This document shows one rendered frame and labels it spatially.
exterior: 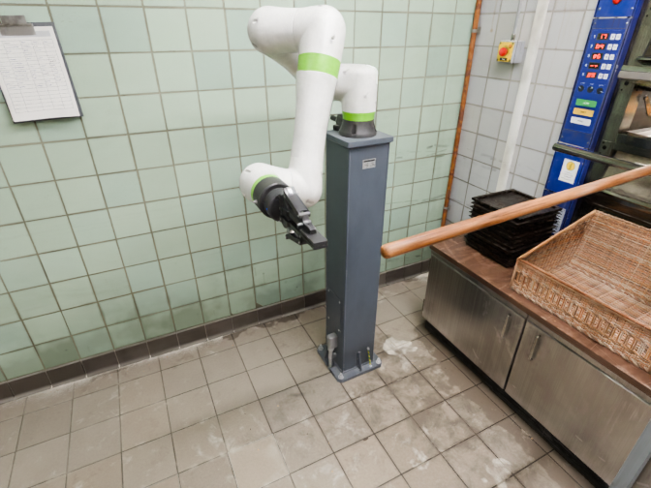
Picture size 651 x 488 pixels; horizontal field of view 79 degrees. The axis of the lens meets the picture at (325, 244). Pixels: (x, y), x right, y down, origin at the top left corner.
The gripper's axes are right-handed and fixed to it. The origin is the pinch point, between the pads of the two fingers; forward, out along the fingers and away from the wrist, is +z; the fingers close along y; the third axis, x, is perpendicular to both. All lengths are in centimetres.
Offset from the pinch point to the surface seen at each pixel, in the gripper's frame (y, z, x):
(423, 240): 0.7, 9.8, -19.9
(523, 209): 0, 8, -50
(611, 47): -30, -44, -151
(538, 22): -39, -81, -153
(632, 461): 86, 38, -95
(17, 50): -30, -120, 57
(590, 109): -6, -44, -151
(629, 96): -13, -33, -155
